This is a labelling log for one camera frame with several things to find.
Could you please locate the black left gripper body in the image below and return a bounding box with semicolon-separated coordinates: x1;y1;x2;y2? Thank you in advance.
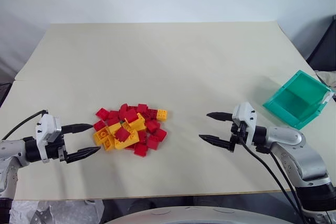
45;126;71;164

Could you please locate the teal plastic bin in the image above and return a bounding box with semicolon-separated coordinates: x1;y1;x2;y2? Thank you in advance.
262;69;335;131

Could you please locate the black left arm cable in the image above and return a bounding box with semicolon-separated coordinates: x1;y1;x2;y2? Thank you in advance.
0;109;49;141

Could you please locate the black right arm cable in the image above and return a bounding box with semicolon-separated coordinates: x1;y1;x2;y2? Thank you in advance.
240;129;305;224
267;152;309;224

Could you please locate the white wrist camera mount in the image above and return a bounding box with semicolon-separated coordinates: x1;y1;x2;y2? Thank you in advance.
232;102;257;146
35;113;62;163

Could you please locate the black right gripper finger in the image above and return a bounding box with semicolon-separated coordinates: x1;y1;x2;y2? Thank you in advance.
206;112;234;123
198;134;231;151

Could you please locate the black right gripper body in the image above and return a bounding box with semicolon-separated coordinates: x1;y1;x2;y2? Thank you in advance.
227;121;249;154

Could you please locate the beige cloth bundle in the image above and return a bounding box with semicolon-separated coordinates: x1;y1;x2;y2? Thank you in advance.
314;70;336;91

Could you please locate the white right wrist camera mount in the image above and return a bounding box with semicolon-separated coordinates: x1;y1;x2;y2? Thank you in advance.
232;102;257;146

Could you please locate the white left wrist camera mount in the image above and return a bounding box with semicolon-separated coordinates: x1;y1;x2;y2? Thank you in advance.
35;113;62;163

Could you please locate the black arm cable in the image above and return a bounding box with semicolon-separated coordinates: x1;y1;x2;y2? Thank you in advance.
0;109;49;141
267;152;309;224
240;129;305;224

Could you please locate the silver robot torso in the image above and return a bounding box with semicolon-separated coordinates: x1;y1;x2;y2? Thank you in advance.
103;205;303;224

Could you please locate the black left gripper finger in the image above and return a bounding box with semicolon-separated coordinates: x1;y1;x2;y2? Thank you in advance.
68;123;95;134
66;146;102;164

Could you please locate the crumpled clear plastic wrap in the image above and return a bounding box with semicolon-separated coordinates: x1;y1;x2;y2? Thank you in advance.
9;198;105;224

